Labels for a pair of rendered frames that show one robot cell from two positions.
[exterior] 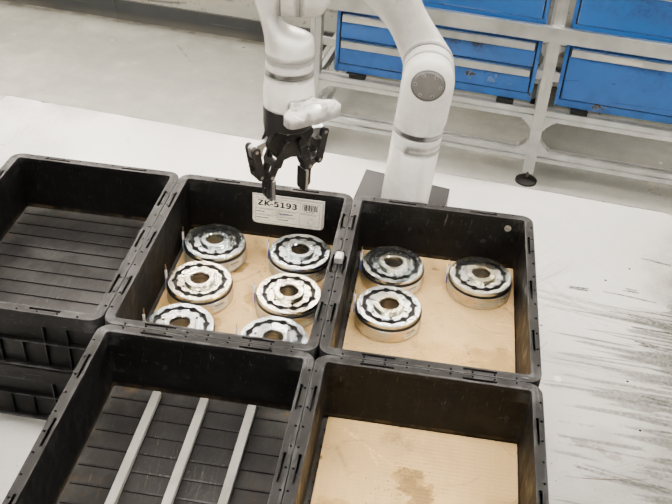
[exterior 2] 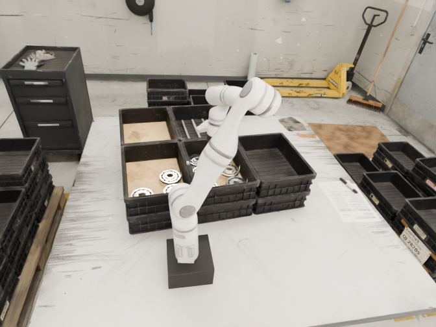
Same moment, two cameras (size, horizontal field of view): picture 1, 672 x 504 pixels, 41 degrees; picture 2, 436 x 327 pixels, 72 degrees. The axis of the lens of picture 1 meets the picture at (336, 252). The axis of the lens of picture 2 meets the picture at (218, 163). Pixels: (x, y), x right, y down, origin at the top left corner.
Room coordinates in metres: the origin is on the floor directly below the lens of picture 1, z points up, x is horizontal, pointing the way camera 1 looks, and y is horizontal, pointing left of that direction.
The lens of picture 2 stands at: (2.18, -0.36, 1.79)
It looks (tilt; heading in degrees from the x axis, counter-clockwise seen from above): 37 degrees down; 154
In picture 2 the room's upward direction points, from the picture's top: 6 degrees clockwise
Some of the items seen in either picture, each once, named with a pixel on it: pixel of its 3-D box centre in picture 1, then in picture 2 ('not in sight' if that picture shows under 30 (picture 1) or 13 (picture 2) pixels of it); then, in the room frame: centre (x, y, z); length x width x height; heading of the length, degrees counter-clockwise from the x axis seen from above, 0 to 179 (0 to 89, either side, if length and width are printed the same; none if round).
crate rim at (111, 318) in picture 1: (240, 257); (217, 161); (1.11, 0.14, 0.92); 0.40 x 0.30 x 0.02; 174
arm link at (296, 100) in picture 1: (296, 89); (212, 124); (1.18, 0.07, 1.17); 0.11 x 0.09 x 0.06; 38
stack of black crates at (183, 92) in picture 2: not in sight; (167, 104); (-0.62, 0.33, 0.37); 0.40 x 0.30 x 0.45; 78
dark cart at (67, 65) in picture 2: not in sight; (56, 106); (-0.63, -0.69, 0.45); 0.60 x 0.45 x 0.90; 168
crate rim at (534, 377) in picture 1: (435, 283); (155, 168); (1.08, -0.15, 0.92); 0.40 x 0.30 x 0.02; 174
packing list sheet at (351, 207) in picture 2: not in sight; (348, 200); (1.38, 0.84, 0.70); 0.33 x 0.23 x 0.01; 168
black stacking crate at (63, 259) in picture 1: (57, 258); (270, 163); (1.14, 0.44, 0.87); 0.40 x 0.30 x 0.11; 174
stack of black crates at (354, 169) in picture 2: not in sight; (355, 176); (0.84, 1.60, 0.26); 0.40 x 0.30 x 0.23; 168
